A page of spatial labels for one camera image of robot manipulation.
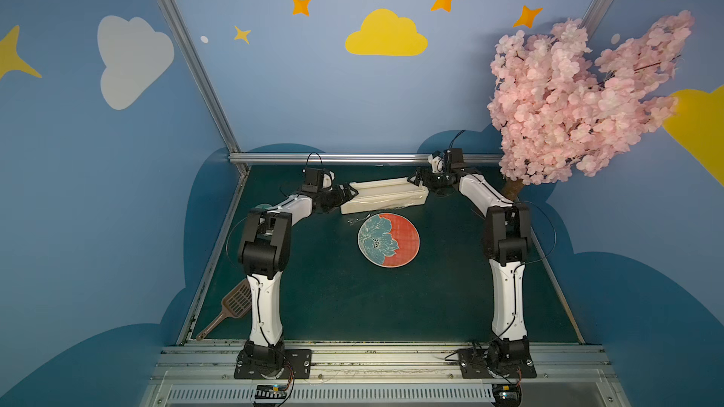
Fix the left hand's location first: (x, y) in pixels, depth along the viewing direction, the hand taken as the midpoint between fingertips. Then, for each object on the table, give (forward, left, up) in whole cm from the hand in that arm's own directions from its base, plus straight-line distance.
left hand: (351, 193), depth 103 cm
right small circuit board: (-59, -45, -10) cm, 75 cm away
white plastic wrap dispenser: (+1, -13, -1) cm, 13 cm away
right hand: (+7, -26, +1) cm, 27 cm away
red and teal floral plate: (-16, -14, -7) cm, 22 cm away
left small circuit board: (-60, +18, -10) cm, 63 cm away
